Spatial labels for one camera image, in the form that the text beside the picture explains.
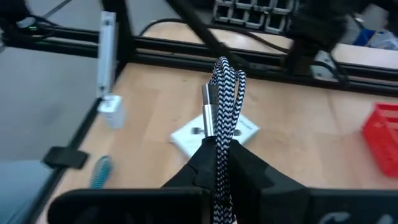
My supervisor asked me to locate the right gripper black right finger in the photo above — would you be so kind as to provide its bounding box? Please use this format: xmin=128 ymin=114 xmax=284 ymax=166
xmin=230 ymin=139 xmax=398 ymax=224

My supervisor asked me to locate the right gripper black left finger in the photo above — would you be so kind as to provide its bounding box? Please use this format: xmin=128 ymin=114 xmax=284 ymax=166
xmin=48 ymin=138 xmax=216 ymax=224

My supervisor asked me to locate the white box green edge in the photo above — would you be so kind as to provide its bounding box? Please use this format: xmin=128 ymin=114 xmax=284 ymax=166
xmin=170 ymin=113 xmax=261 ymax=159

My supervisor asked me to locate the white charger block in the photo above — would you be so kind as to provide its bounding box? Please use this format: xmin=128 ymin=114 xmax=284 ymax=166
xmin=97 ymin=94 xmax=126 ymax=130

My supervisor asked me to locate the black white braided USB cable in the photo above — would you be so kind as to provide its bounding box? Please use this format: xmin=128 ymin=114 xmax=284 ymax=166
xmin=201 ymin=56 xmax=247 ymax=224

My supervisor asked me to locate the teal hairbrush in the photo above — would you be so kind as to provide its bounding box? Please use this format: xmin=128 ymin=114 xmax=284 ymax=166
xmin=89 ymin=155 xmax=114 ymax=190

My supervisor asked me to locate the red plastic basket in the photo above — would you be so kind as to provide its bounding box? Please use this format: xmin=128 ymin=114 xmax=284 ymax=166
xmin=361 ymin=102 xmax=398 ymax=179

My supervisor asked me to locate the light wooden table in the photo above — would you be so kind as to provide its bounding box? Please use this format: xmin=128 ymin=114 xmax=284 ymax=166
xmin=141 ymin=21 xmax=398 ymax=71

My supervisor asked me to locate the black diagonal strut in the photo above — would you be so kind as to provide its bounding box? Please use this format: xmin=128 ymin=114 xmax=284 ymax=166
xmin=164 ymin=0 xmax=249 ymax=68

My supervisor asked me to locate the blue bag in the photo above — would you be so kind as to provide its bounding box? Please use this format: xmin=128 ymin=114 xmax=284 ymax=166
xmin=353 ymin=27 xmax=377 ymax=47

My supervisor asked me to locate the grey grid crate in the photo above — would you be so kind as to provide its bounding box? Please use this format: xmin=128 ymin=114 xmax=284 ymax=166
xmin=212 ymin=0 xmax=297 ymax=35

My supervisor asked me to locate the black aluminium table frame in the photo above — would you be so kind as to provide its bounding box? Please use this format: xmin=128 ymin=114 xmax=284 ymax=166
xmin=0 ymin=0 xmax=398 ymax=224

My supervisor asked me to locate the silver metal bracket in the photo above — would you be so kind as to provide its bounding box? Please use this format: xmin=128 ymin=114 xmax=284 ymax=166
xmin=96 ymin=11 xmax=118 ymax=98

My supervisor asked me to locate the black cable bundle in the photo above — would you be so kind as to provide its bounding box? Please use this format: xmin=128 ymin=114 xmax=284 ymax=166
xmin=0 ymin=0 xmax=60 ymax=48

